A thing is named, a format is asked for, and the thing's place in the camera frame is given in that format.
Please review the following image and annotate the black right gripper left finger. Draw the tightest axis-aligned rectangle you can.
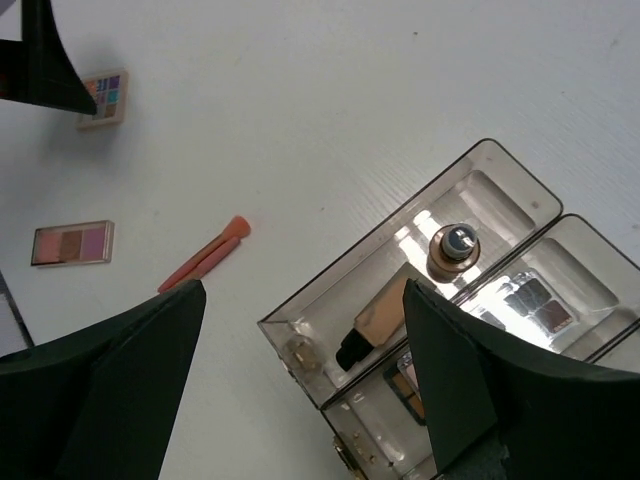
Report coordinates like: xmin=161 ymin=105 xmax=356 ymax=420
xmin=1 ymin=280 xmax=206 ymax=479

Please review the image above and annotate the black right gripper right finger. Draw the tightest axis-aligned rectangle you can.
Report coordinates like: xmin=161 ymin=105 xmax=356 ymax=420
xmin=403 ymin=281 xmax=639 ymax=479

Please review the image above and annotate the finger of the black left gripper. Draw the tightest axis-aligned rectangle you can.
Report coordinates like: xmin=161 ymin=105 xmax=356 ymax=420
xmin=1 ymin=0 xmax=97 ymax=115

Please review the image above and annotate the colourful small eyeshadow palette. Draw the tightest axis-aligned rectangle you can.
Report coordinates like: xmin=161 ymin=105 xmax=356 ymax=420
xmin=75 ymin=69 xmax=129 ymax=130

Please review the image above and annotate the tortoise brown eyeshadow palette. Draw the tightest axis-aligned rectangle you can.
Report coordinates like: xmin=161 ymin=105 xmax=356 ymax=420
xmin=504 ymin=277 xmax=572 ymax=336

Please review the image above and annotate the beige foundation tube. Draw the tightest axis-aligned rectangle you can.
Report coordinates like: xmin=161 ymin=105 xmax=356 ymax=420
xmin=335 ymin=274 xmax=408 ymax=371

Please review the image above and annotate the rose gold blush palette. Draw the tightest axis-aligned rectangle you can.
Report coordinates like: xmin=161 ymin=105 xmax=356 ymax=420
xmin=30 ymin=220 xmax=115 ymax=268

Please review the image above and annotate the small foundation pump bottle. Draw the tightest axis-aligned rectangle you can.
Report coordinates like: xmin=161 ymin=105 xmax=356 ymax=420
xmin=426 ymin=223 xmax=481 ymax=283

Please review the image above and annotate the clear pink eyeshadow palette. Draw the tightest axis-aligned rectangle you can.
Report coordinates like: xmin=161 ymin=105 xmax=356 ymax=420
xmin=383 ymin=350 xmax=426 ymax=426

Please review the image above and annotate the clear acrylic organizer tray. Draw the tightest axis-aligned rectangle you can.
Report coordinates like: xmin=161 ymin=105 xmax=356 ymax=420
xmin=260 ymin=139 xmax=639 ymax=479

